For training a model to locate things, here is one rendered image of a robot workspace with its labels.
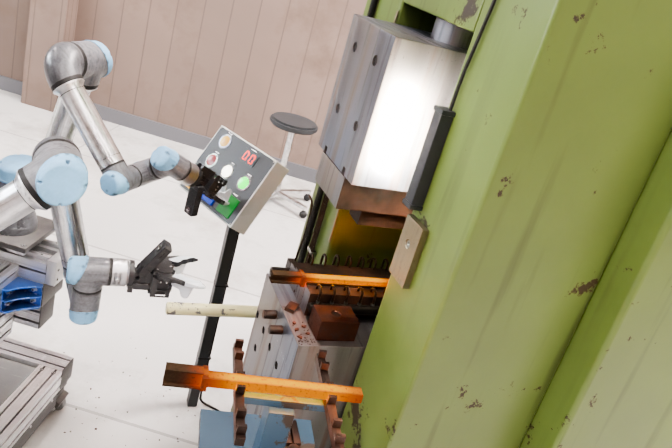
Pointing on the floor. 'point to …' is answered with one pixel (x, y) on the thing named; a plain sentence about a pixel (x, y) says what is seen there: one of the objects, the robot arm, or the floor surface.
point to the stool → (292, 123)
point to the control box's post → (214, 303)
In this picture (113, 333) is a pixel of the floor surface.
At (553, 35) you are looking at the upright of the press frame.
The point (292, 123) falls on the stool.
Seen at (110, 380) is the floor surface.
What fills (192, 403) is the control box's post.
